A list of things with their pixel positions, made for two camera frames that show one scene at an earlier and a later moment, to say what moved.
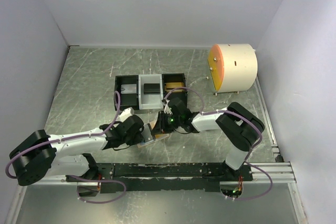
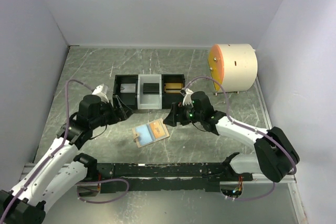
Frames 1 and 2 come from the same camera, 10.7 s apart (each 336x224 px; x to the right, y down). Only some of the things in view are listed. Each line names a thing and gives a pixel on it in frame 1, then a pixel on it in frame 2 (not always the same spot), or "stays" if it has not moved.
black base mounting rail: x=117 y=177 stays
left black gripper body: x=133 y=139 → x=107 y=115
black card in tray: x=151 y=88 stays
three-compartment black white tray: x=149 y=92 stays
